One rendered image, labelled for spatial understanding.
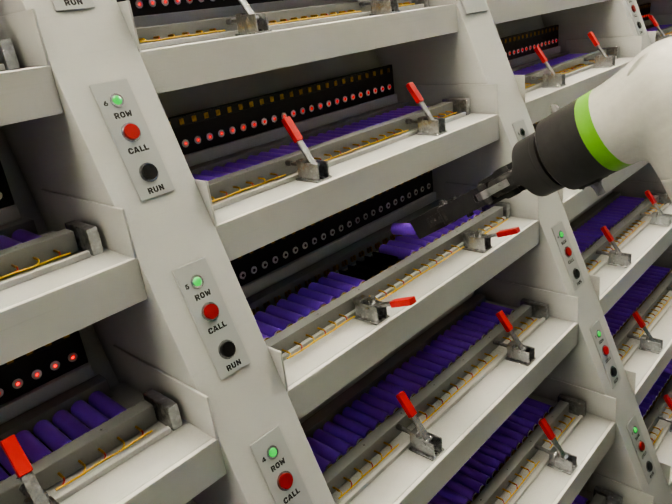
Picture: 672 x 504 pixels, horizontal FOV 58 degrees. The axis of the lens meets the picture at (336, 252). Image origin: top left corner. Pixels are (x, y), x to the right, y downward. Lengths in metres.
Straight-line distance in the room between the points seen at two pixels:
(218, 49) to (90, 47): 0.15
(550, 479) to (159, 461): 0.68
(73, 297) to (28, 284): 0.05
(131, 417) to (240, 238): 0.22
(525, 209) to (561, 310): 0.20
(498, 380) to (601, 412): 0.30
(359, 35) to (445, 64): 0.27
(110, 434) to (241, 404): 0.13
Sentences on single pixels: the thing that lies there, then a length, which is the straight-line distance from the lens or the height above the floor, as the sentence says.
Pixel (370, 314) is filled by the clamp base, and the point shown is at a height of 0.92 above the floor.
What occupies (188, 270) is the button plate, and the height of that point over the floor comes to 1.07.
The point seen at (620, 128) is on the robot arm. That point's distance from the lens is 0.69.
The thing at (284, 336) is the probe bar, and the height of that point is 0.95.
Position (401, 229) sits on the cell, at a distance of 0.92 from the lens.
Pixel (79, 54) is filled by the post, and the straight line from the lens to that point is 0.67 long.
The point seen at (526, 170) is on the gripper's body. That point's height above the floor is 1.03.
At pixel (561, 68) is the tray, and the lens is 1.51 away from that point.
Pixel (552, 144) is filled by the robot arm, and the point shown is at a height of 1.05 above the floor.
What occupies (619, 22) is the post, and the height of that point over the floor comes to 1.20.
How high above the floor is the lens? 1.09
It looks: 5 degrees down
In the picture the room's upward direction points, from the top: 23 degrees counter-clockwise
